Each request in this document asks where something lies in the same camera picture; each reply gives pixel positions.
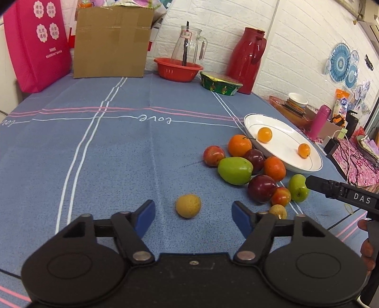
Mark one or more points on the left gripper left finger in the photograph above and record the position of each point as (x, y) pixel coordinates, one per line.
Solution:
(86, 263)

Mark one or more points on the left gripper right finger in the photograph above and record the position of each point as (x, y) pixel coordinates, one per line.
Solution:
(298, 258)

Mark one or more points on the brown longan fruit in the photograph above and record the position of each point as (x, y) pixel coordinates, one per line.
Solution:
(188, 206)
(278, 211)

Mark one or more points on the small green apple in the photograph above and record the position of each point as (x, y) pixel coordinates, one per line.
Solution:
(298, 189)

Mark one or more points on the red yellow small apple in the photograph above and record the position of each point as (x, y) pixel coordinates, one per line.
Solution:
(282, 196)

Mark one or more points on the large dark red plum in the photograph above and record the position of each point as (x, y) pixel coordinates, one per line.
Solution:
(261, 188)

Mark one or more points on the orange tangerine with stem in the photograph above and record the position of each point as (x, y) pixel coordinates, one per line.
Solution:
(239, 145)

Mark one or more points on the person's right hand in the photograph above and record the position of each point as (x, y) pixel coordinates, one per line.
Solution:
(367, 250)

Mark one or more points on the pink patterned cloth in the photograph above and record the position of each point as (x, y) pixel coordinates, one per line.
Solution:
(352, 161)

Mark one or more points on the black power adapter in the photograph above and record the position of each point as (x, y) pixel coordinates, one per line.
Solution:
(331, 146)

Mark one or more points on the yellow kumquat right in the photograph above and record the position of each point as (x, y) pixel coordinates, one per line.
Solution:
(304, 150)

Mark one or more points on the yellow kumquat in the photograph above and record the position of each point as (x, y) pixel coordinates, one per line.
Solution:
(304, 150)
(264, 135)

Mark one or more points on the black pump bottle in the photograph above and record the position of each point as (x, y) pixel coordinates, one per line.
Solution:
(352, 122)

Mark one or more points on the pink thermos bottle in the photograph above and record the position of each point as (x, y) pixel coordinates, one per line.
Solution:
(318, 122)

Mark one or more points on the white oval plate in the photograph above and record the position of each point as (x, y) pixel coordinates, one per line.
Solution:
(284, 143)

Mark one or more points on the orange snack package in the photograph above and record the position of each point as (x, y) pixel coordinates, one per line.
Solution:
(341, 103)

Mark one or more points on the orange brown bowl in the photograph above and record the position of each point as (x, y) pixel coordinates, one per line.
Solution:
(296, 118)

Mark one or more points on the blue striped tablecloth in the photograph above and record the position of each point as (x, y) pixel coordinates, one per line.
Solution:
(108, 144)

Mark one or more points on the yellow kumquat left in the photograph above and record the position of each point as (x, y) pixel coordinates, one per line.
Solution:
(264, 135)

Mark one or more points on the blue paper fan decoration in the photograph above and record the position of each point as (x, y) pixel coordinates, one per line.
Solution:
(342, 65)

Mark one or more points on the red thermos jug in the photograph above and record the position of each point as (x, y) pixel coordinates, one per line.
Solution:
(246, 57)

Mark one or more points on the green instant noodle bowl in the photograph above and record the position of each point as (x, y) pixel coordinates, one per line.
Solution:
(219, 83)

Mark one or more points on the red plastic basket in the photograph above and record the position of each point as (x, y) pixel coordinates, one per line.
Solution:
(173, 70)

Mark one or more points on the brown cardboard box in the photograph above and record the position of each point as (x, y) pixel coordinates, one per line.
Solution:
(112, 41)

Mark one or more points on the pink shopping bag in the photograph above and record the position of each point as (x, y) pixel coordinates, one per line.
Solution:
(37, 43)

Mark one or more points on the glass pitcher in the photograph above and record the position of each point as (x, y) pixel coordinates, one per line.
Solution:
(197, 45)

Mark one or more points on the black stirring stick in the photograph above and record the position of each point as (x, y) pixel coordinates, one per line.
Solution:
(185, 52)

